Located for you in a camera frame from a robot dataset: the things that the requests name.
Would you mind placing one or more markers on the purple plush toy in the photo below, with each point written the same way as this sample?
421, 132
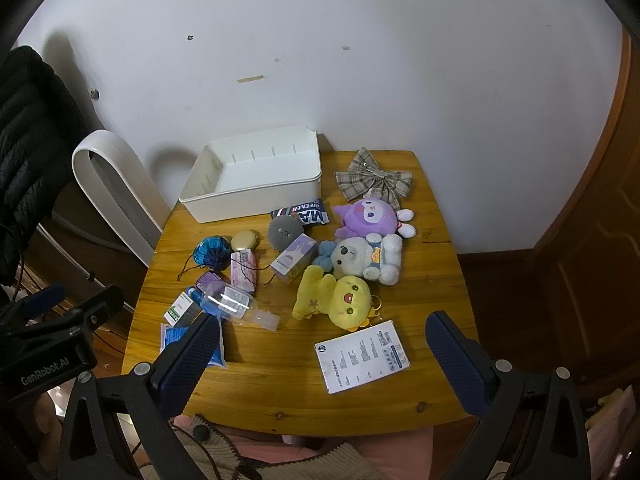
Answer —
367, 215

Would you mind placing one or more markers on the white plastic storage box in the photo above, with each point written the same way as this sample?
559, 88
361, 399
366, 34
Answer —
240, 205

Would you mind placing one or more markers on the pink tissue pack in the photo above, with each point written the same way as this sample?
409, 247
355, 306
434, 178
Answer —
242, 272

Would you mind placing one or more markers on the gold round case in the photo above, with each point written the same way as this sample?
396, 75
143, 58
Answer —
244, 241

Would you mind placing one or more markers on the strip of wall tape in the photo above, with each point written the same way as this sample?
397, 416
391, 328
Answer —
250, 79

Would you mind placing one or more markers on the small purple case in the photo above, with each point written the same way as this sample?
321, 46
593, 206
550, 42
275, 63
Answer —
207, 280

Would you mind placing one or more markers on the blue and white packet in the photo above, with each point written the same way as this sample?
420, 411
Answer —
172, 337

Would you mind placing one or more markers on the yellow plush toy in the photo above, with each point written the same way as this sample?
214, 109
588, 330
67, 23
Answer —
345, 300

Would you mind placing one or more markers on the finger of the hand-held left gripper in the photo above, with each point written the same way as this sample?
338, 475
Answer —
45, 296
100, 305

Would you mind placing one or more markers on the small blue bottle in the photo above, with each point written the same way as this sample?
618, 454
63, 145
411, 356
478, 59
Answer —
196, 300

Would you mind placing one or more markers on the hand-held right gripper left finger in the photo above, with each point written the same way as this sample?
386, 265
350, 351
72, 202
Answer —
190, 360

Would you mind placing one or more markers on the green and white medicine box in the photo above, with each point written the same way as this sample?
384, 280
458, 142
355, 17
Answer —
180, 310

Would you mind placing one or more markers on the white bear plush toy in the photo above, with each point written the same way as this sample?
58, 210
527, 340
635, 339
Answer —
350, 255

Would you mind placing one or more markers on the white curved chair back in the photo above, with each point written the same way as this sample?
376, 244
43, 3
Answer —
130, 185

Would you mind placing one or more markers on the purple and white carton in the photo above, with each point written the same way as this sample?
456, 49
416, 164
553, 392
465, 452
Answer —
295, 260

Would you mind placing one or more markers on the clear plastic bottle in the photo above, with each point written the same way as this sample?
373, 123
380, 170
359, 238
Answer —
230, 302

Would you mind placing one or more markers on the blue white carton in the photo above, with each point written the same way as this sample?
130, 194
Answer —
360, 360

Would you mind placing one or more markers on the black puffer jacket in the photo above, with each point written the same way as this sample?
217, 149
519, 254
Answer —
30, 135

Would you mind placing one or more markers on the plaid fabric bow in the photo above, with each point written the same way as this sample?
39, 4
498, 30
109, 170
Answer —
380, 180

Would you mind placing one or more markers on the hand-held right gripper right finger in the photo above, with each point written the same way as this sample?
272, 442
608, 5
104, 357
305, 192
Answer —
452, 355

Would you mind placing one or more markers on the person's pink pants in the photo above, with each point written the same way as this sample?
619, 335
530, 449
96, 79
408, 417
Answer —
400, 450

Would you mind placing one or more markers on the grey round plush toy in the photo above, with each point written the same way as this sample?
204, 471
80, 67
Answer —
285, 232

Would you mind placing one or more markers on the wooden door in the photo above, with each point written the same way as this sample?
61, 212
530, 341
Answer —
600, 260

